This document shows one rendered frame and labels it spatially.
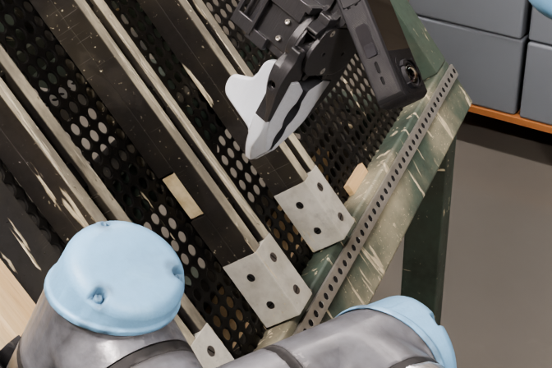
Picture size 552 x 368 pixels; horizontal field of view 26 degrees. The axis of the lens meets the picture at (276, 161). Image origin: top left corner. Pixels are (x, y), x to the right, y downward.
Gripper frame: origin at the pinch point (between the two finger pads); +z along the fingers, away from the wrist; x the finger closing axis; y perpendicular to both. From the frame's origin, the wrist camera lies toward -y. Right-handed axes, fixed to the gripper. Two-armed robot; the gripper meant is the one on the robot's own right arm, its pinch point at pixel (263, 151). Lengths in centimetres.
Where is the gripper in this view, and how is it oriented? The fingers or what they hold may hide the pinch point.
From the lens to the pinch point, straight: 102.0
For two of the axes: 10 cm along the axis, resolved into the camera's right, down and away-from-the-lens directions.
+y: -6.9, -6.2, 3.9
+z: -4.8, 7.8, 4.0
